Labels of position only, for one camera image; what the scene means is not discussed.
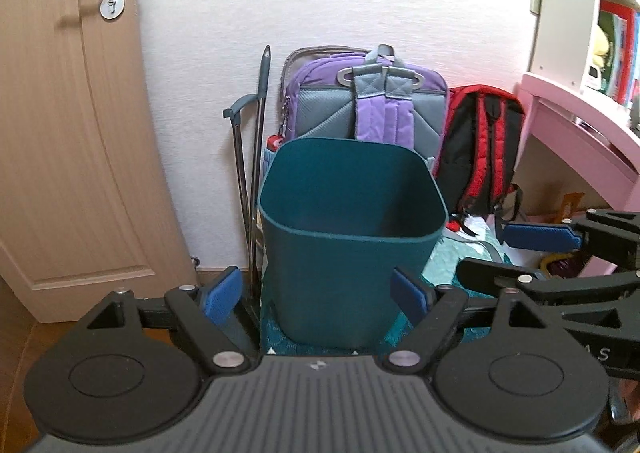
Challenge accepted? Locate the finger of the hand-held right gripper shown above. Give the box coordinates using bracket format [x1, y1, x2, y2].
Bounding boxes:
[456, 257, 640, 307]
[501, 207, 640, 272]

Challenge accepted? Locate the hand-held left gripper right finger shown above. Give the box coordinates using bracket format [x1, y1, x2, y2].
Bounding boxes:
[382, 267, 551, 377]

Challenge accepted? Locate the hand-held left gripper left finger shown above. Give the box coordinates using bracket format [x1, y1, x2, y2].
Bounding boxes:
[87, 266, 253, 377]

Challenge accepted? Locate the teal plastic bin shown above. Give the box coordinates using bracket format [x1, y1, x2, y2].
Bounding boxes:
[257, 136, 449, 352]

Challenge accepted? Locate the teal zigzag blanket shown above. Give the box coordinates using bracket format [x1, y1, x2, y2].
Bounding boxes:
[259, 230, 513, 359]

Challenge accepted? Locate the white red paper tag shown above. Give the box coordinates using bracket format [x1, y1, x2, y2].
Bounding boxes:
[446, 214, 490, 240]

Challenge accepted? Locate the pink desk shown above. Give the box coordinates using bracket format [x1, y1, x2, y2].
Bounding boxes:
[514, 72, 640, 280]

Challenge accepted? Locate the red black backpack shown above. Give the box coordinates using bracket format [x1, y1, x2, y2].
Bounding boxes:
[432, 84, 527, 223]

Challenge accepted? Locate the yellow plush toy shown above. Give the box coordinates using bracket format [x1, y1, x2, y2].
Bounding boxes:
[592, 24, 614, 65]

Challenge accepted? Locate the row of books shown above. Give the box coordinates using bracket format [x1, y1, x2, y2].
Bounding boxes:
[596, 0, 640, 109]

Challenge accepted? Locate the light wooden door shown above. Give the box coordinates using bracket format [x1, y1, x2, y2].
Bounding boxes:
[0, 0, 202, 324]

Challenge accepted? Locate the purple grey backpack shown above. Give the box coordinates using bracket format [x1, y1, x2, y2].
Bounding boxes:
[278, 44, 449, 175]

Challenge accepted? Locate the white bookshelf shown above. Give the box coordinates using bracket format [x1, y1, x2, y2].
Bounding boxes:
[529, 0, 640, 110]

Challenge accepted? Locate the grey long-handled dustpan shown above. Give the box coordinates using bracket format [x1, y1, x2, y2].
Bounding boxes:
[222, 94, 262, 351]

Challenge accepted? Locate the grey broom handle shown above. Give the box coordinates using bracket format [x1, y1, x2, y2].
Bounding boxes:
[247, 45, 273, 295]

